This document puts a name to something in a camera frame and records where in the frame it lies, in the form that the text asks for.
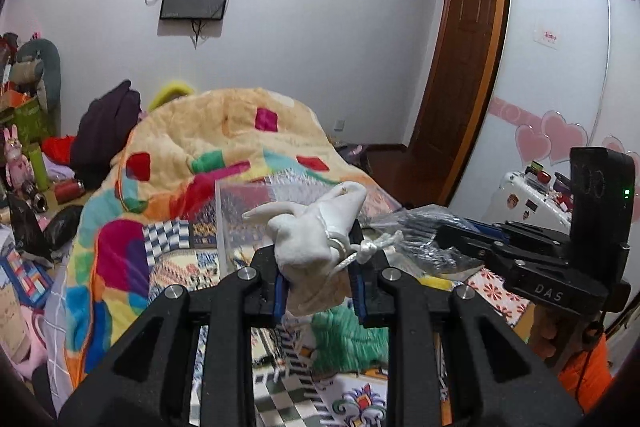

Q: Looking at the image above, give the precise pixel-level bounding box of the white drawstring cloth pouch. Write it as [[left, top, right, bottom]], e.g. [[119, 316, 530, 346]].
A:
[[243, 181, 402, 285]]

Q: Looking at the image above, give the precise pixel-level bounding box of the white suitcase with stickers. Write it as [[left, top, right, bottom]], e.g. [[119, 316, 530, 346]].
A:
[[482, 161, 572, 233]]

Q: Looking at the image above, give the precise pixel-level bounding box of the black tracker box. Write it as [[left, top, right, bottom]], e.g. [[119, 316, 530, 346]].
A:
[[570, 147, 636, 247]]

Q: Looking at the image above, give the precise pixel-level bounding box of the clear plastic bag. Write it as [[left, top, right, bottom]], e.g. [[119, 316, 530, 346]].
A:
[[369, 204, 483, 281]]

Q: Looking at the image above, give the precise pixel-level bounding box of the patterned patchwork bed cover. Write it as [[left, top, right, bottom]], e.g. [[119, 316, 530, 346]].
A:
[[41, 185, 532, 427]]

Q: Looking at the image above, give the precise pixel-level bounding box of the green knitted cloth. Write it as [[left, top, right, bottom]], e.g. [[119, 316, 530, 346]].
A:
[[311, 306, 388, 376]]

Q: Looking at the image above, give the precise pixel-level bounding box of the white wardrobe with hearts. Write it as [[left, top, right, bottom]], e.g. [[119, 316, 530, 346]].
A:
[[450, 0, 639, 219]]

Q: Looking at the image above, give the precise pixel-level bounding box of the clear plastic storage bin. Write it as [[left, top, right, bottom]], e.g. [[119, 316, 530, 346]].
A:
[[214, 170, 404, 308]]

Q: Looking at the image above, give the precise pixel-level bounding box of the red thermos bottle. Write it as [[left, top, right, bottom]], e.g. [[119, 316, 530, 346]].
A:
[[53, 179, 86, 205]]

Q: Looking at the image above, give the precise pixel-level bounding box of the colourful patchwork fleece blanket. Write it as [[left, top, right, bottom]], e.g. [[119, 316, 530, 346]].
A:
[[64, 88, 398, 386]]

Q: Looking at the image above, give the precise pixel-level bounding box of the pink bunny plush toy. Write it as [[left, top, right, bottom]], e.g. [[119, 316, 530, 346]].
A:
[[3, 124, 34, 192]]

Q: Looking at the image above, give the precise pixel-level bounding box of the green bottle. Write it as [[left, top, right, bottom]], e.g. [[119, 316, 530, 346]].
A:
[[27, 143, 49, 192]]

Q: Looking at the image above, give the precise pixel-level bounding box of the dark purple jacket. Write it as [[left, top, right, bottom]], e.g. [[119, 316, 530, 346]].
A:
[[70, 80, 141, 190]]

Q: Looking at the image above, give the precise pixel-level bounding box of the green box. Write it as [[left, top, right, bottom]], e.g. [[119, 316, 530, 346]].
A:
[[1, 98, 55, 145]]

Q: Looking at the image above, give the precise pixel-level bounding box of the brown wooden door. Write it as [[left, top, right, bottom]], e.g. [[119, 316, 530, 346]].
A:
[[397, 0, 504, 206]]

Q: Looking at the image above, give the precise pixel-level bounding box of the green dinosaur plush toy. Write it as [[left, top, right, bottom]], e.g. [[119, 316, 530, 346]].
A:
[[10, 38, 61, 114]]

